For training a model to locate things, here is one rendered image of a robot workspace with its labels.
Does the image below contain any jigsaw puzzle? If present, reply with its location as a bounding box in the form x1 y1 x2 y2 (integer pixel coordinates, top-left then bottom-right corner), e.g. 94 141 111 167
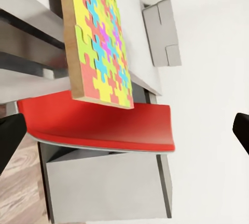
61 0 134 109

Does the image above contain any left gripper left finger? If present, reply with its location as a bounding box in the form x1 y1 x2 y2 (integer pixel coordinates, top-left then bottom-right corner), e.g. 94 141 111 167
0 113 27 174

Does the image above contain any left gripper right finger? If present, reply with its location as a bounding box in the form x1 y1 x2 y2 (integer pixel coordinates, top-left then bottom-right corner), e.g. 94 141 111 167
232 113 249 155

